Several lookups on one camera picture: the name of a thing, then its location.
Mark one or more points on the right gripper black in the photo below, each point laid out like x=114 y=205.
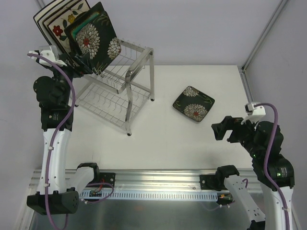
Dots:
x=236 y=129

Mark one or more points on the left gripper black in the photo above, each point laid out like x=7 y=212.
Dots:
x=72 y=68

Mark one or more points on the black dahlia square plate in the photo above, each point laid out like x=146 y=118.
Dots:
x=110 y=46
x=193 y=103

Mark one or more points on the cream floral square plate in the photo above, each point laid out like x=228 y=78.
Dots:
x=63 y=17
x=48 y=11

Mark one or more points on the white square plate black rim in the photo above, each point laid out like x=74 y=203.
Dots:
x=35 y=19

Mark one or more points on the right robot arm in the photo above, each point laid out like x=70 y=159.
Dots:
x=262 y=140

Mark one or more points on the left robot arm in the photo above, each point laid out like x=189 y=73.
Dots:
x=56 y=97

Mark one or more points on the steel two-tier dish rack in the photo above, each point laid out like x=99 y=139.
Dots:
x=118 y=93

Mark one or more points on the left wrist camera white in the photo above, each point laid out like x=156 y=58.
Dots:
x=51 y=53

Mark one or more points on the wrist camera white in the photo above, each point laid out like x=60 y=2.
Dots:
x=254 y=113
x=51 y=53

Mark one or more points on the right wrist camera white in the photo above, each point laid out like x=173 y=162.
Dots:
x=254 y=113

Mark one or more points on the aluminium mounting rail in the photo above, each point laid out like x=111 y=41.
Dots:
x=163 y=180

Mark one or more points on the right aluminium frame post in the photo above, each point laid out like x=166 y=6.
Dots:
x=268 y=27

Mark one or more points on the aluminium frame post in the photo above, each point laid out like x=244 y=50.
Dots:
x=41 y=4
x=268 y=27

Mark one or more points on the left aluminium frame post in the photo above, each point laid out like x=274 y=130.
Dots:
x=41 y=4

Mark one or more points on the slotted cable duct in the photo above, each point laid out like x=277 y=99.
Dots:
x=167 y=196

